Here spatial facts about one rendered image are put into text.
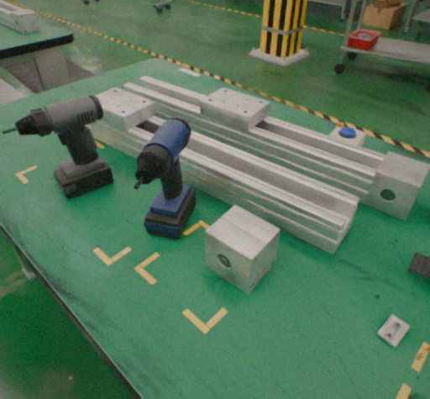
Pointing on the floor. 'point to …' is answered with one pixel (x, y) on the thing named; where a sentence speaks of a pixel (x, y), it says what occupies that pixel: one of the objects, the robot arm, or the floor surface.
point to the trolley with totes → (367, 42)
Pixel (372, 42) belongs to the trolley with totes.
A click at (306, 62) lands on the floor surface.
